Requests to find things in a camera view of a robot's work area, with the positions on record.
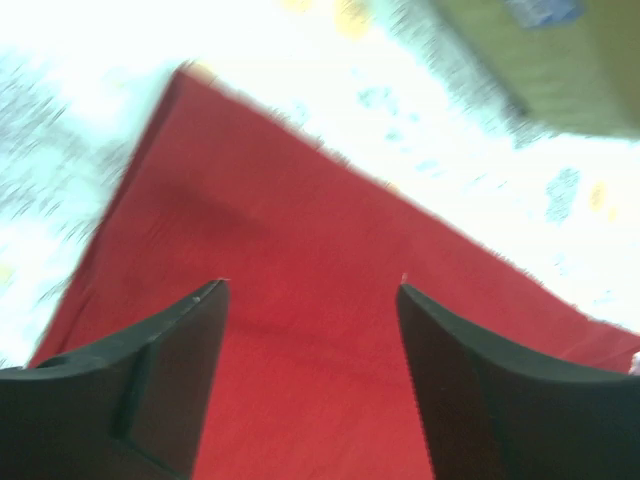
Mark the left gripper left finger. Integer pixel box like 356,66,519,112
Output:
1,281,229,479

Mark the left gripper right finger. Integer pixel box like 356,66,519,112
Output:
396,284,639,479

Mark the red t shirt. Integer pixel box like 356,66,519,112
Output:
35,71,639,479

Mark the olive green plastic bin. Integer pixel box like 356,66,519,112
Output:
435,0,639,139

